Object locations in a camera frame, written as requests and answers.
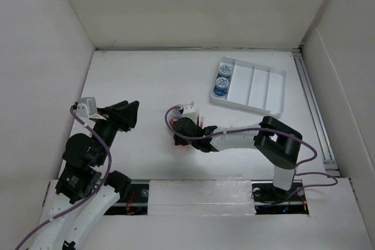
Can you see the white compartment organizer tray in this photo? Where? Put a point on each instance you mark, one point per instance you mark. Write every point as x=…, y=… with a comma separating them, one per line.
x=254, y=87

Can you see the blue cleaning gel jar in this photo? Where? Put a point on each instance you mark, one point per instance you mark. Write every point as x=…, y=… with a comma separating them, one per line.
x=225, y=70
x=221, y=86

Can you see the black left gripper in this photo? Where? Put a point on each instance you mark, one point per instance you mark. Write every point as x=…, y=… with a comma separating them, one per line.
x=122, y=113

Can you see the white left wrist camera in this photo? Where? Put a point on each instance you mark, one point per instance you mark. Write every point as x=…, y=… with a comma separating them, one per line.
x=87, y=108

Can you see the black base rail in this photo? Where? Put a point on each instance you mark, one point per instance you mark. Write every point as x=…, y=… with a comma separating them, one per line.
x=209, y=198

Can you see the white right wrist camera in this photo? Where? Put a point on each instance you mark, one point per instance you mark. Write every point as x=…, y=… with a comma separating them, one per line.
x=186, y=111

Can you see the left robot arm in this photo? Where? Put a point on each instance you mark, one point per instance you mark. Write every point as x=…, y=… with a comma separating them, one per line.
x=87, y=187

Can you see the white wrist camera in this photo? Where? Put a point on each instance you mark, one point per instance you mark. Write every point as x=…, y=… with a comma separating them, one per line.
x=87, y=108
x=186, y=111

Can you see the aluminium side rail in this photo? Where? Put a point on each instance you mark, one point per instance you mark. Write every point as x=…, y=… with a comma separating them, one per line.
x=327, y=155

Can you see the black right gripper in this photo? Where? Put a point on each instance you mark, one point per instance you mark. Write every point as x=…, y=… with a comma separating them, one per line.
x=179, y=140

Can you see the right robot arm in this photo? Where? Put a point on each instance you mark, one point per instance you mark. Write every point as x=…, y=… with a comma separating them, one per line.
x=278, y=142

